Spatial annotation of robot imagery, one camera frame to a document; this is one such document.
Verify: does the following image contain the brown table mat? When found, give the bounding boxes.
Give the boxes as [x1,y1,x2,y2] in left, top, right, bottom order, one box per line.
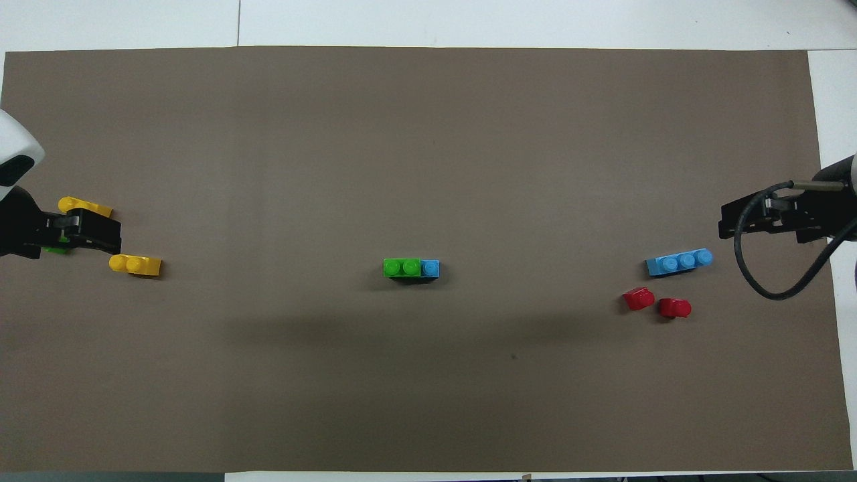
[0,46,854,473]

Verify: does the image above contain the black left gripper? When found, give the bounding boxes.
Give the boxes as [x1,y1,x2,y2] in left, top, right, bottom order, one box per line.
[0,186,123,260]

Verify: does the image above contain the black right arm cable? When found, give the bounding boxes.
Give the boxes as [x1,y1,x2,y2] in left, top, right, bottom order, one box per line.
[734,179,857,301]

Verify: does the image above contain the yellow two-stud toy brick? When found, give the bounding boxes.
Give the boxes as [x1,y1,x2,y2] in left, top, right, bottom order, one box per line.
[58,196,113,218]
[108,253,163,278]

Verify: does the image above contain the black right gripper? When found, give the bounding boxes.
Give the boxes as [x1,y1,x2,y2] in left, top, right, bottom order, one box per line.
[718,189,857,246]

